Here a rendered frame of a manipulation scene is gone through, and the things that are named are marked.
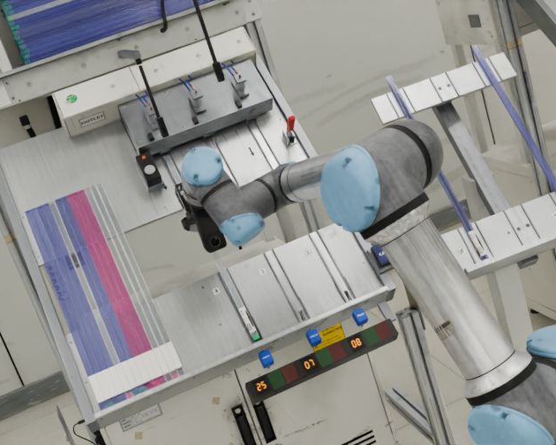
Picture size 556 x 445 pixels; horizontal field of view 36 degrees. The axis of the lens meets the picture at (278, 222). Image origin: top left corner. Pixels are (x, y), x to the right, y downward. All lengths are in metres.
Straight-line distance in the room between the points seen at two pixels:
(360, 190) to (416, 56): 2.81
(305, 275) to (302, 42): 2.05
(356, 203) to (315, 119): 2.60
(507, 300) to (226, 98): 0.82
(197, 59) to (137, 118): 0.21
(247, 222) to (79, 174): 0.59
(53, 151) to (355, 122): 2.06
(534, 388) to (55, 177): 1.21
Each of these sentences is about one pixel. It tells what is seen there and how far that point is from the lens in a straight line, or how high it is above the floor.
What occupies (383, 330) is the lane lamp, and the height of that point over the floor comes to 0.66.
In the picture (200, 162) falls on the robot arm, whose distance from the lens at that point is 1.60.
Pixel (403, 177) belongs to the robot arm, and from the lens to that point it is 1.28.
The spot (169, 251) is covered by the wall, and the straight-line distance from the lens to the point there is 3.76.
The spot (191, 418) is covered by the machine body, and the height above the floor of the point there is 0.48.
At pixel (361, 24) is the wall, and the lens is 3.91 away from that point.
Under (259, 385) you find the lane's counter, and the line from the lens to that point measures 1.80.
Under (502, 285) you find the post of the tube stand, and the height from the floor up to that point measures 0.57.
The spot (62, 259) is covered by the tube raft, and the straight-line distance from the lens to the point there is 1.94.
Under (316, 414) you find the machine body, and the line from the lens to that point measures 2.28.
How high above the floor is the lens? 1.46
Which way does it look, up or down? 17 degrees down
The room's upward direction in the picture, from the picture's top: 18 degrees counter-clockwise
